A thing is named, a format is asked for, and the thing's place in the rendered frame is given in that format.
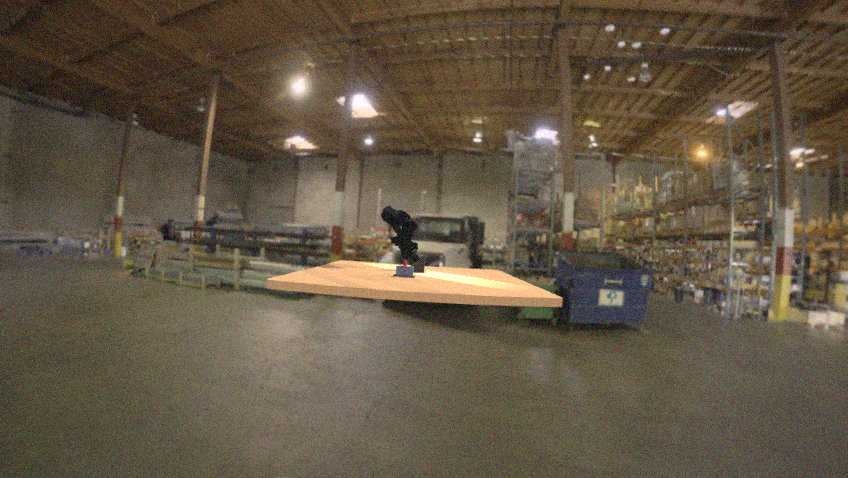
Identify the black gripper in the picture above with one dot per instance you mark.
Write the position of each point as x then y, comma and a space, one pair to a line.
406, 246

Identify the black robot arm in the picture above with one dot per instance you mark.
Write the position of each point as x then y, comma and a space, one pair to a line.
397, 218

